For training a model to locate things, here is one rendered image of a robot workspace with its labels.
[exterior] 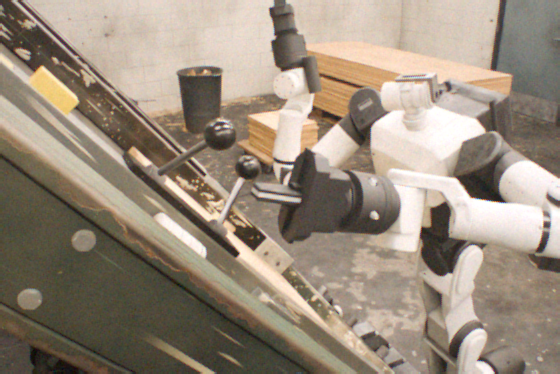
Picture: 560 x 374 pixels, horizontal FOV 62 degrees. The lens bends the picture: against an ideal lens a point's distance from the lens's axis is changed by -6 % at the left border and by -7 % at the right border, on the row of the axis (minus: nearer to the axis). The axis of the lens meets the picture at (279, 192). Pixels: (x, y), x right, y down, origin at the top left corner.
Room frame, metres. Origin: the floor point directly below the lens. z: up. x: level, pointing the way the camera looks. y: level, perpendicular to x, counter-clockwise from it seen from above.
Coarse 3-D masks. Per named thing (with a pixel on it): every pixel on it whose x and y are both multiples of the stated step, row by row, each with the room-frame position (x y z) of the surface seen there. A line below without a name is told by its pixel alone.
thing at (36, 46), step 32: (0, 0) 0.89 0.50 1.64; (0, 32) 0.89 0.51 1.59; (32, 32) 0.91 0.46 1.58; (32, 64) 0.91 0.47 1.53; (64, 64) 0.94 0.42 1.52; (96, 96) 0.96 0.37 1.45; (128, 128) 0.99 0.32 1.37; (160, 160) 1.01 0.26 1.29; (192, 192) 1.04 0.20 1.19; (288, 256) 1.16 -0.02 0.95
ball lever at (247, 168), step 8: (240, 160) 0.66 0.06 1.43; (248, 160) 0.65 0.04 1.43; (256, 160) 0.66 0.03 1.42; (240, 168) 0.65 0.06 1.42; (248, 168) 0.64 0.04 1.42; (256, 168) 0.65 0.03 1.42; (240, 176) 0.65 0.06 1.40; (248, 176) 0.64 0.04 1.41; (256, 176) 0.65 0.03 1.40; (240, 184) 0.64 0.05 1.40; (232, 192) 0.63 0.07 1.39; (232, 200) 0.62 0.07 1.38; (224, 208) 0.61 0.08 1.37; (224, 216) 0.60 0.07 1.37; (216, 224) 0.58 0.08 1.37; (224, 232) 0.58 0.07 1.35
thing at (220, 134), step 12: (216, 120) 0.53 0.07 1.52; (228, 120) 0.54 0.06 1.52; (204, 132) 0.53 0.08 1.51; (216, 132) 0.52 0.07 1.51; (228, 132) 0.52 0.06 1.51; (204, 144) 0.53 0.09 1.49; (216, 144) 0.52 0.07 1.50; (228, 144) 0.52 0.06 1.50; (180, 156) 0.54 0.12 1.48; (192, 156) 0.54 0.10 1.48; (144, 168) 0.55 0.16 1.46; (156, 168) 0.55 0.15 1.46; (168, 168) 0.54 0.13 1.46; (156, 180) 0.54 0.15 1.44
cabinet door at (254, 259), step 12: (144, 156) 0.99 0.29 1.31; (168, 180) 0.97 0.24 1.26; (180, 192) 0.97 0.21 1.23; (192, 204) 0.97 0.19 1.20; (204, 216) 0.95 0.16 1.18; (240, 252) 0.90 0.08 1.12; (252, 252) 1.05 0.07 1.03; (252, 264) 0.88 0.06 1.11; (264, 264) 1.06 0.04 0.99; (264, 276) 0.86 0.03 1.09; (276, 276) 1.05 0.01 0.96; (288, 288) 1.02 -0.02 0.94; (300, 300) 0.98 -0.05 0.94; (312, 312) 0.94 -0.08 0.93; (324, 324) 0.91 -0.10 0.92
